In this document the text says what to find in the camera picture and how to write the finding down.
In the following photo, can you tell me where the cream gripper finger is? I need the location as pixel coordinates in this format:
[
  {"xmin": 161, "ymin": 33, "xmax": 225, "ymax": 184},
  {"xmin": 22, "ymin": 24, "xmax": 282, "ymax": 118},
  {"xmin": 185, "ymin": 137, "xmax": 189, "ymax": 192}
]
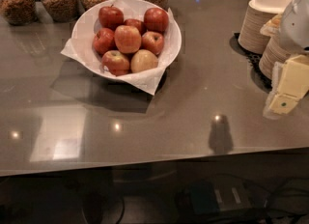
[
  {"xmin": 260, "ymin": 14, "xmax": 282, "ymax": 37},
  {"xmin": 267, "ymin": 55, "xmax": 309, "ymax": 115}
]

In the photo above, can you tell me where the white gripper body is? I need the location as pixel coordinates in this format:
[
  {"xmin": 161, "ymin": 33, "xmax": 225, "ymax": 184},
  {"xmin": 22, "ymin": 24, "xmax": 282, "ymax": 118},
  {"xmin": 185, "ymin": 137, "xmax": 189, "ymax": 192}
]
[{"xmin": 279, "ymin": 0, "xmax": 309, "ymax": 54}]

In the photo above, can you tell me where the paper bowl stack front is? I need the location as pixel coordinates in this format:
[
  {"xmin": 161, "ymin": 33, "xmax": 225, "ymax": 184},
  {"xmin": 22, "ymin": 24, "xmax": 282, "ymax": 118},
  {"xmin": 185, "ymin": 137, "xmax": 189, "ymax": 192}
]
[{"xmin": 259, "ymin": 35, "xmax": 291, "ymax": 79}]

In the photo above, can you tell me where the paper bowl stack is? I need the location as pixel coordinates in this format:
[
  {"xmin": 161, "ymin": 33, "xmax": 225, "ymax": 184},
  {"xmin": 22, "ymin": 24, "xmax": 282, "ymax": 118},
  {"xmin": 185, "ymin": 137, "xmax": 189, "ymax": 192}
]
[
  {"xmin": 238, "ymin": 0, "xmax": 292, "ymax": 54},
  {"xmin": 259, "ymin": 35, "xmax": 291, "ymax": 79}
]

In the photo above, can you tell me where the paper bowl stack back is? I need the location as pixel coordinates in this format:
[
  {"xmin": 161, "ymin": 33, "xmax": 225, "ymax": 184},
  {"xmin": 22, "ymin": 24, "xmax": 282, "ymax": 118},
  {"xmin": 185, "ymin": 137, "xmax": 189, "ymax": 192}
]
[{"xmin": 238, "ymin": 0, "xmax": 292, "ymax": 54}]

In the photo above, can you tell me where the red apple back right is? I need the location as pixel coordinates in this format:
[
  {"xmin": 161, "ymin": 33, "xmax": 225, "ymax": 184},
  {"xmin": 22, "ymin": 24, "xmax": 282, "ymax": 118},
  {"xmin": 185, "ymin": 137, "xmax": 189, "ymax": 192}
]
[{"xmin": 144, "ymin": 8, "xmax": 169, "ymax": 33}]

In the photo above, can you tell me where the yellow apple front right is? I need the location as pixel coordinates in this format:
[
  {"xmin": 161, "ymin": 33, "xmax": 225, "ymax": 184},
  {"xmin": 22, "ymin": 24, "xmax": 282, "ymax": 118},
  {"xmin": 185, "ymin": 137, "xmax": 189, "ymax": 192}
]
[{"xmin": 130, "ymin": 49, "xmax": 158, "ymax": 73}]

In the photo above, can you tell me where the red-yellow apple centre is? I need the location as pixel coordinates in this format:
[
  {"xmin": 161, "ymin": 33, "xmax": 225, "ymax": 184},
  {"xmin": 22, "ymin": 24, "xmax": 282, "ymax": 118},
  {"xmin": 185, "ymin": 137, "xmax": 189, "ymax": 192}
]
[{"xmin": 114, "ymin": 25, "xmax": 142, "ymax": 54}]

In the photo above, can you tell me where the red-yellow apple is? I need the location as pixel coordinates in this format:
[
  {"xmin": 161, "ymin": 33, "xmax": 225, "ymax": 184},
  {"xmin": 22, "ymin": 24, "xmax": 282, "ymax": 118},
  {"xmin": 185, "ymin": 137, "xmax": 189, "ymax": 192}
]
[
  {"xmin": 101, "ymin": 50, "xmax": 130, "ymax": 76},
  {"xmin": 114, "ymin": 25, "xmax": 142, "ymax": 54}
]

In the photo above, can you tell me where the white bowl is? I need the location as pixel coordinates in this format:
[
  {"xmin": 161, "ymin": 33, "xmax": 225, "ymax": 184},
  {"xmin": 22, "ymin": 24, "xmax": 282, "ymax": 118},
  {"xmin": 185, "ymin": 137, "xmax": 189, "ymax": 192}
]
[{"xmin": 70, "ymin": 0, "xmax": 183, "ymax": 81}]

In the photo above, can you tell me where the red-yellow apple front left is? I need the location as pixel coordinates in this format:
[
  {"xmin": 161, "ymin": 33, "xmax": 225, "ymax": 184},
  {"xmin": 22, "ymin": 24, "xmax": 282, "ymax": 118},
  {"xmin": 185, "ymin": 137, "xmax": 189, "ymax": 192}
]
[{"xmin": 101, "ymin": 50, "xmax": 130, "ymax": 76}]

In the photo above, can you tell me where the red apple back left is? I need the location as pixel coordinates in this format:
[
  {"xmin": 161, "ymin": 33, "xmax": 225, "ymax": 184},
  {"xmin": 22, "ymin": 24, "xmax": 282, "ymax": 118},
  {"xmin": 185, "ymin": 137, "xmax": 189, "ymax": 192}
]
[{"xmin": 98, "ymin": 6, "xmax": 124, "ymax": 30}]

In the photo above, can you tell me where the black rubber mat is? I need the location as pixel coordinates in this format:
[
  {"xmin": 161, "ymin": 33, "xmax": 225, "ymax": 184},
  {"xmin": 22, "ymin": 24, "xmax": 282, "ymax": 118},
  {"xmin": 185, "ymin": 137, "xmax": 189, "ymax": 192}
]
[{"xmin": 234, "ymin": 33, "xmax": 272, "ymax": 93}]

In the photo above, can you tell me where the dark device under table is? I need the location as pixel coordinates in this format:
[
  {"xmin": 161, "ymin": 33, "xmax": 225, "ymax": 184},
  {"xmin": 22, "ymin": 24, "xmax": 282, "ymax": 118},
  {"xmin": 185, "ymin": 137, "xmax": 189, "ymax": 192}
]
[{"xmin": 175, "ymin": 179, "xmax": 264, "ymax": 224}]

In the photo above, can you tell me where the white paper napkin liner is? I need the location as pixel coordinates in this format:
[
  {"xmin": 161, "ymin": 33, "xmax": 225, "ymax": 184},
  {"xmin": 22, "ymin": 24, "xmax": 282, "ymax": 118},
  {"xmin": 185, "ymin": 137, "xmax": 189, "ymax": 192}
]
[{"xmin": 60, "ymin": 0, "xmax": 179, "ymax": 97}]

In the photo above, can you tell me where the glass cereal jar far left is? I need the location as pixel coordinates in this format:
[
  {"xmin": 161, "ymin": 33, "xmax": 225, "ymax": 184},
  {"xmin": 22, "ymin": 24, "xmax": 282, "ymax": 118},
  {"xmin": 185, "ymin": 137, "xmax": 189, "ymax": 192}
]
[{"xmin": 0, "ymin": 0, "xmax": 37, "ymax": 25}]

